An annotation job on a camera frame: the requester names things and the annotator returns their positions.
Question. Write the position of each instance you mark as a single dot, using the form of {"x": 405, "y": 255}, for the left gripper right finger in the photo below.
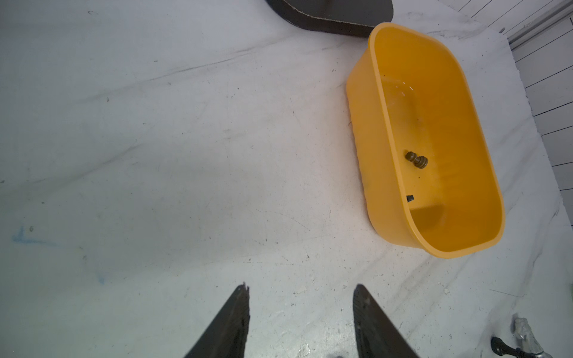
{"x": 376, "y": 335}

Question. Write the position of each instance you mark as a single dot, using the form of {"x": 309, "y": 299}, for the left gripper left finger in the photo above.
{"x": 226, "y": 335}

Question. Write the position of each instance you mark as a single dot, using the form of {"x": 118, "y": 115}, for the silver chess piece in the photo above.
{"x": 526, "y": 339}

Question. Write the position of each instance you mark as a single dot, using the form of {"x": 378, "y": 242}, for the yellow plastic storage box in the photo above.
{"x": 408, "y": 93}

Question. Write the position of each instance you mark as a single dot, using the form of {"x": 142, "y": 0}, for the metal jewelry stand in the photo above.
{"x": 356, "y": 18}

